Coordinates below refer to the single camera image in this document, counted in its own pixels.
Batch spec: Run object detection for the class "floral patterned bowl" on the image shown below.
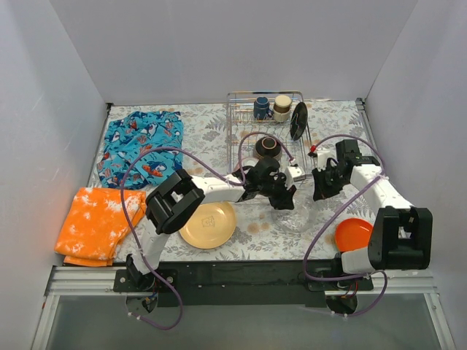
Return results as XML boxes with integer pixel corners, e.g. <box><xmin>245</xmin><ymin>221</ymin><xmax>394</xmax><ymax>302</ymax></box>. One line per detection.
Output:
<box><xmin>234</xmin><ymin>157</ymin><xmax>259</xmax><ymax>172</ymax></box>

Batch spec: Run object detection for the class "aluminium frame rail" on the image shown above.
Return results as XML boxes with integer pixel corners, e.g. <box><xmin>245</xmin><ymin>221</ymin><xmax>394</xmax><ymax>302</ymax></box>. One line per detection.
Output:
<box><xmin>31</xmin><ymin>267</ymin><xmax>455</xmax><ymax>349</ymax></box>

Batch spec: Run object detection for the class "chrome wire dish rack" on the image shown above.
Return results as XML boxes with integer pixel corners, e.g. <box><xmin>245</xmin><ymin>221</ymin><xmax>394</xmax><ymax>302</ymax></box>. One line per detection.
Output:
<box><xmin>226</xmin><ymin>90</ymin><xmax>313</xmax><ymax>180</ymax></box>

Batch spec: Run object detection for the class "dark blue mug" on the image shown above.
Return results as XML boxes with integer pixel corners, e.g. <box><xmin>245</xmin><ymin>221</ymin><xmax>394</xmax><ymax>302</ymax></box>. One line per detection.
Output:
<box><xmin>253</xmin><ymin>96</ymin><xmax>273</xmax><ymax>120</ymax></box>

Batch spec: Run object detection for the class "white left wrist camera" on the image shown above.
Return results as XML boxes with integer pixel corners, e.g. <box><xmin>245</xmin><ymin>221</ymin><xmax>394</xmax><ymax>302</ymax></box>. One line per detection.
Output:
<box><xmin>284</xmin><ymin>164</ymin><xmax>306</xmax><ymax>188</ymax></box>

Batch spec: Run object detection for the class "beige and brown mug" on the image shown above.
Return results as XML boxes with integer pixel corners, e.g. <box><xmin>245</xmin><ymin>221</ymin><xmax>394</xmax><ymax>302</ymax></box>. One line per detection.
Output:
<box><xmin>273</xmin><ymin>95</ymin><xmax>292</xmax><ymax>123</ymax></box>

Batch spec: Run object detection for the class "brown rimmed cream bowl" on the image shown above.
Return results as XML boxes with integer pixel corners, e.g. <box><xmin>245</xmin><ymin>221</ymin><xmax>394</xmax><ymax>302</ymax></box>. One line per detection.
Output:
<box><xmin>254</xmin><ymin>136</ymin><xmax>282</xmax><ymax>160</ymax></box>

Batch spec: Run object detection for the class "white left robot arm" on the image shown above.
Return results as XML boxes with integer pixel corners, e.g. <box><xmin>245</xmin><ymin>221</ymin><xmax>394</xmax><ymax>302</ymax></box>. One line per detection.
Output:
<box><xmin>126</xmin><ymin>157</ymin><xmax>304</xmax><ymax>292</ymax></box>

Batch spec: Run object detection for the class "orange plate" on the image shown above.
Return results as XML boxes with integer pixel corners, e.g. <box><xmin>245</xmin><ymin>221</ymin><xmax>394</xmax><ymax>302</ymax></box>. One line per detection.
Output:
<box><xmin>334</xmin><ymin>218</ymin><xmax>373</xmax><ymax>252</ymax></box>

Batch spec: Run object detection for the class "orange tie-dye cloth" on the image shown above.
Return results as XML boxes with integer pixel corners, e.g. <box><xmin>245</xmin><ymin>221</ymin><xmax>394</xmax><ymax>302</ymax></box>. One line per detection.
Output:
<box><xmin>55</xmin><ymin>187</ymin><xmax>147</xmax><ymax>267</ymax></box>

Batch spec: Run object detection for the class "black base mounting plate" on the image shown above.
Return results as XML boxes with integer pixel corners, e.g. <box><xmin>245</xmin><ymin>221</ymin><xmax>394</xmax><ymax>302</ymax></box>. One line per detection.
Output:
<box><xmin>113</xmin><ymin>259</ymin><xmax>373</xmax><ymax>308</ymax></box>

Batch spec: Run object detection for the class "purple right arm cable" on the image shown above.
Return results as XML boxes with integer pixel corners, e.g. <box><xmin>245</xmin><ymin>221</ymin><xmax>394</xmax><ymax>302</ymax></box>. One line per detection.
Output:
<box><xmin>303</xmin><ymin>134</ymin><xmax>388</xmax><ymax>319</ymax></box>

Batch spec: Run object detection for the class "beige bear plate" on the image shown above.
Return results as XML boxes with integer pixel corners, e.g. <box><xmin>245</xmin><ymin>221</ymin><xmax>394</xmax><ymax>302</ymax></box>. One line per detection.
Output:
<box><xmin>180</xmin><ymin>202</ymin><xmax>237</xmax><ymax>249</ymax></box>

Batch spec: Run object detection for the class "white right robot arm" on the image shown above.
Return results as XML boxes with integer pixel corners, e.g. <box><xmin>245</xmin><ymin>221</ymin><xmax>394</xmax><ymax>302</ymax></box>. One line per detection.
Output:
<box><xmin>304</xmin><ymin>134</ymin><xmax>433</xmax><ymax>290</ymax></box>

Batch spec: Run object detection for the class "clear ribbed glass plate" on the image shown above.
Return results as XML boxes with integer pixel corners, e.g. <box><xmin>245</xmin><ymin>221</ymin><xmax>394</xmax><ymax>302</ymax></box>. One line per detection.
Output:
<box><xmin>271</xmin><ymin>192</ymin><xmax>319</xmax><ymax>233</ymax></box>

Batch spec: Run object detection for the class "floral tablecloth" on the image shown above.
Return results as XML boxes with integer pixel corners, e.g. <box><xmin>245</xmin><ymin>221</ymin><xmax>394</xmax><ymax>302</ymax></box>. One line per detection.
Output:
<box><xmin>107</xmin><ymin>101</ymin><xmax>372</xmax><ymax>262</ymax></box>

